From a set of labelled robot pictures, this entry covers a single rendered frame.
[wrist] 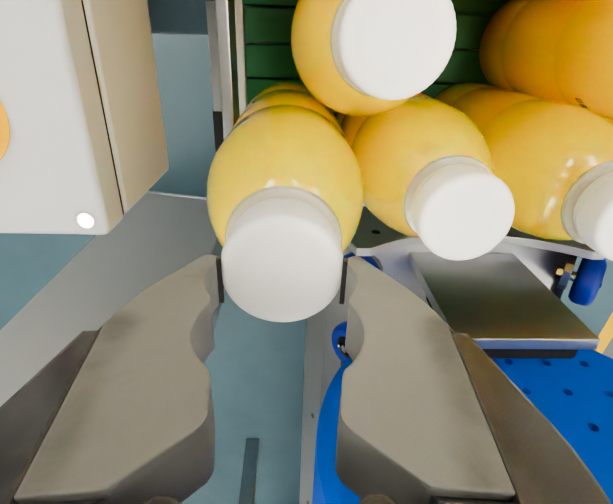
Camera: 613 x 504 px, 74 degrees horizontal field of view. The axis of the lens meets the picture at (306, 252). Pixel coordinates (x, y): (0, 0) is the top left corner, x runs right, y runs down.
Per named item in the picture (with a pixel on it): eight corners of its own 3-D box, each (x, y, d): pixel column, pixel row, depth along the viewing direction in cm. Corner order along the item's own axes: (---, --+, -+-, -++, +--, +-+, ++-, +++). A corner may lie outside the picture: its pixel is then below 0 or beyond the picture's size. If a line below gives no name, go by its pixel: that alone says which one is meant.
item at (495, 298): (405, 273, 39) (448, 365, 28) (409, 251, 38) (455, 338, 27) (506, 274, 39) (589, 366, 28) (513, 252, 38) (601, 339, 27)
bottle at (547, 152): (495, 68, 33) (696, 98, 16) (509, 148, 36) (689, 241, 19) (411, 103, 34) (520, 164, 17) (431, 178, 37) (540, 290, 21)
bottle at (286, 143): (276, 194, 33) (259, 349, 17) (223, 118, 30) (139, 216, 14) (351, 147, 31) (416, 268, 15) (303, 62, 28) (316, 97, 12)
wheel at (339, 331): (364, 377, 37) (379, 367, 38) (356, 331, 36) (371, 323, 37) (332, 364, 40) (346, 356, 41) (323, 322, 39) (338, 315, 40)
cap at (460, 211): (391, 224, 19) (400, 241, 17) (431, 145, 17) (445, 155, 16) (463, 248, 20) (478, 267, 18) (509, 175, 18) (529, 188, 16)
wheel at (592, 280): (563, 308, 36) (590, 317, 35) (581, 264, 34) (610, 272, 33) (570, 287, 39) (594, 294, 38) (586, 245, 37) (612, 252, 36)
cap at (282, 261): (269, 303, 16) (267, 332, 14) (206, 226, 14) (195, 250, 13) (357, 255, 15) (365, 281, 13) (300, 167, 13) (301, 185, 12)
